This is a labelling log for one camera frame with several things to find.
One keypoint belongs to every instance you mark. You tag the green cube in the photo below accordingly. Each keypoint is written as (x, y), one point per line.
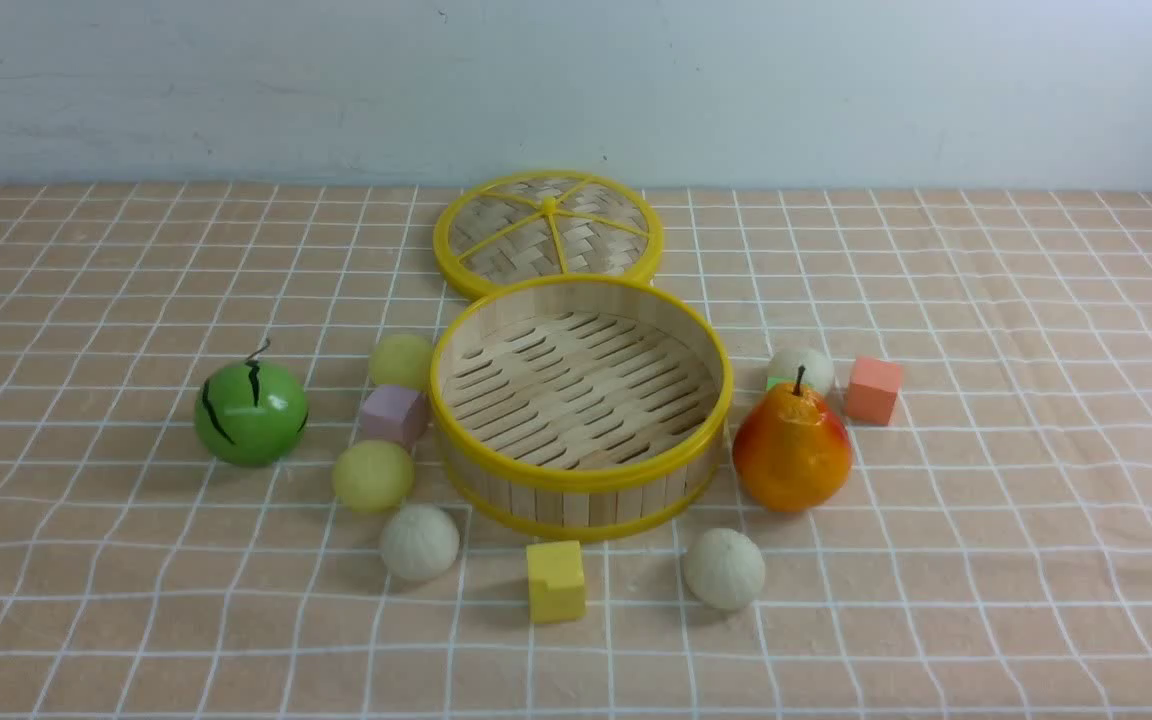
(775, 380)

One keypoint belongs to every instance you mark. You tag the bamboo steamer tray yellow rim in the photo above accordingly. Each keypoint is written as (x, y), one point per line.
(583, 407)

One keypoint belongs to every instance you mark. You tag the orange toy pear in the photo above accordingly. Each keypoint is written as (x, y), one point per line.
(792, 452)

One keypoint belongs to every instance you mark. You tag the woven steamer lid yellow rim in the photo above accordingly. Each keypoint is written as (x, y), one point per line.
(532, 224)

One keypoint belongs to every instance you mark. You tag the yellow bun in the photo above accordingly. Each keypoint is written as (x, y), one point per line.
(373, 476)
(401, 359)

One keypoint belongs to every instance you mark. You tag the pink cube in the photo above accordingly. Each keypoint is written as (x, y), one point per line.
(395, 414)

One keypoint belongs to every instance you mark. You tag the yellow cube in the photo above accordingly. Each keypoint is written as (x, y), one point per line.
(556, 584)

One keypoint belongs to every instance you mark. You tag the orange cube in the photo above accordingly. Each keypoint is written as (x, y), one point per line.
(873, 390)

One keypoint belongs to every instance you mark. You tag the green toy watermelon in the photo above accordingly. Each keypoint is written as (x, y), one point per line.
(252, 413)

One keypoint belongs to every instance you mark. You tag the white bun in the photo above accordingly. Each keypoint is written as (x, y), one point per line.
(724, 569)
(818, 370)
(419, 542)

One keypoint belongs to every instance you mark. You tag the checkered peach tablecloth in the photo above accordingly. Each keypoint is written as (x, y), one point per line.
(989, 558)

